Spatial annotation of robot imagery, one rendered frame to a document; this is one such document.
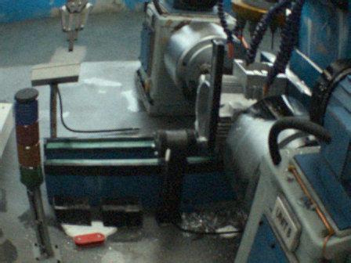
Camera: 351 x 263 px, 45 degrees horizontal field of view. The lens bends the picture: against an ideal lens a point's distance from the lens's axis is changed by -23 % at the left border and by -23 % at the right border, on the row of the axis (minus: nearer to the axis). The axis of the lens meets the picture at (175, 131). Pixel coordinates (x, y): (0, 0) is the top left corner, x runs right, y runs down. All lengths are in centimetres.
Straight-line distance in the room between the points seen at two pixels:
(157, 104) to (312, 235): 116
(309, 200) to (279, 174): 10
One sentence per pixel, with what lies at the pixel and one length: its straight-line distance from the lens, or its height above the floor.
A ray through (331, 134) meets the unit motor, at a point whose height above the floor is 128.
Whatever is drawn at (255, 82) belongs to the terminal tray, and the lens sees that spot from 123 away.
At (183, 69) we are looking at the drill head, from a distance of 145.
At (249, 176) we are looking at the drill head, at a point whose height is 107.
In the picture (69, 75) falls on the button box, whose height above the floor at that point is 105.
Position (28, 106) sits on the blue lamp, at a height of 120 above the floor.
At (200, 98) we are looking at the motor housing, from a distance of 134.
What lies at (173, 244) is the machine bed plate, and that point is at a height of 80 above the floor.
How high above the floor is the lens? 155
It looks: 27 degrees down
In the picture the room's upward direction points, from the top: 5 degrees clockwise
